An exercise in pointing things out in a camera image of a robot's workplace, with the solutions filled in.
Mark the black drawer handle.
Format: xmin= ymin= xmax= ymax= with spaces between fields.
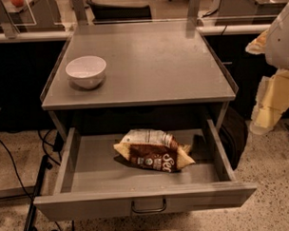
xmin=131 ymin=199 xmax=166 ymax=215

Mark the grey metal counter cabinet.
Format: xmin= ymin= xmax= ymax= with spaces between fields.
xmin=41 ymin=21 xmax=238 ymax=137

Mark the brown chip bag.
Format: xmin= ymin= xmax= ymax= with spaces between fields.
xmin=113 ymin=128 xmax=195 ymax=173

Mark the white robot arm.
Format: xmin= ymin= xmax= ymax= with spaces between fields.
xmin=246 ymin=2 xmax=289 ymax=135

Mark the black floor stand bar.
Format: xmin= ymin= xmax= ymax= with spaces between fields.
xmin=19 ymin=154 xmax=55 ymax=231

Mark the grey open top drawer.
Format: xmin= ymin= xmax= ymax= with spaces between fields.
xmin=34 ymin=120 xmax=257 ymax=221

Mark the black floor cable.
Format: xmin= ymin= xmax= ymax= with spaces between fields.
xmin=0 ymin=133 xmax=34 ymax=202

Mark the orange round fruit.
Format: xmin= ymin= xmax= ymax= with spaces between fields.
xmin=10 ymin=0 xmax=24 ymax=8

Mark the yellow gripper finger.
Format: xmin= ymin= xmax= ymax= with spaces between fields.
xmin=249 ymin=68 xmax=289 ymax=135
xmin=245 ymin=30 xmax=268 ymax=55

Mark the white ceramic bowl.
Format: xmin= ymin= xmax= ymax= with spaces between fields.
xmin=66 ymin=55 xmax=106 ymax=89

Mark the black chair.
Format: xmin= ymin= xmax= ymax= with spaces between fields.
xmin=87 ymin=0 xmax=151 ymax=22

